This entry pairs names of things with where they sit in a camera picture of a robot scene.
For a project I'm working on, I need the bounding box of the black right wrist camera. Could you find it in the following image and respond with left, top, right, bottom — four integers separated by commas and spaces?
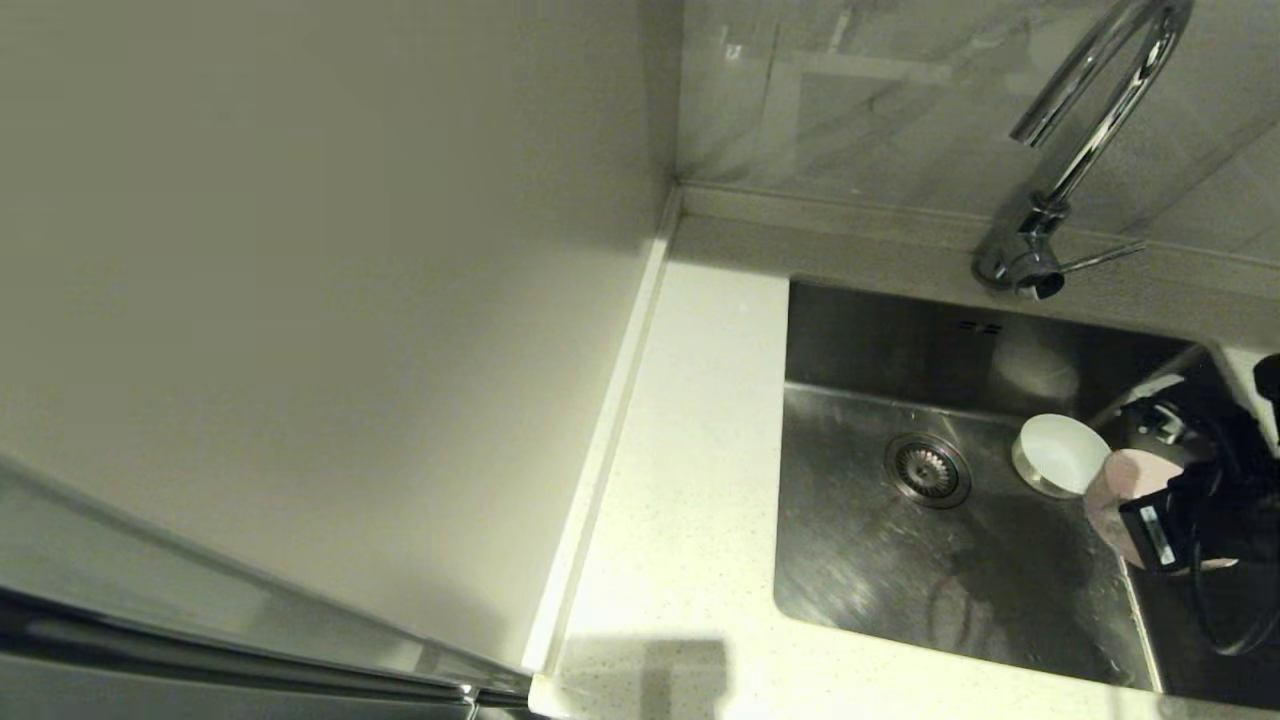
1118, 488, 1201, 574

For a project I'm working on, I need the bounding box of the chrome faucet lever handle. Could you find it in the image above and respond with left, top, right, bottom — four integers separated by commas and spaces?
1060, 240, 1148, 277

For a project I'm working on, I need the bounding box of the stainless steel kitchen sink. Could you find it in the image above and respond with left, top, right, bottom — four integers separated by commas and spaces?
772, 278, 1280, 713

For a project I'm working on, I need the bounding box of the white ceramic bowl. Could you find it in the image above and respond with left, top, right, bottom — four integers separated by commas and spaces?
1012, 413, 1113, 499

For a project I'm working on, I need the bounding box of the pink ceramic bowl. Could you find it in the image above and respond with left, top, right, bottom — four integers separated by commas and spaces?
1083, 448, 1241, 573

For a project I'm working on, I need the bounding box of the round metal drain strainer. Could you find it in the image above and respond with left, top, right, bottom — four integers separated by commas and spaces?
885, 433, 973, 511

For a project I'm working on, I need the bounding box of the glossy grey appliance panel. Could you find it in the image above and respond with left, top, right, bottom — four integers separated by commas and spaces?
0, 455, 536, 720

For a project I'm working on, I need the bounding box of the chrome gooseneck faucet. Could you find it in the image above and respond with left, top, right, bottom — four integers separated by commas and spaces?
975, 0, 1197, 303

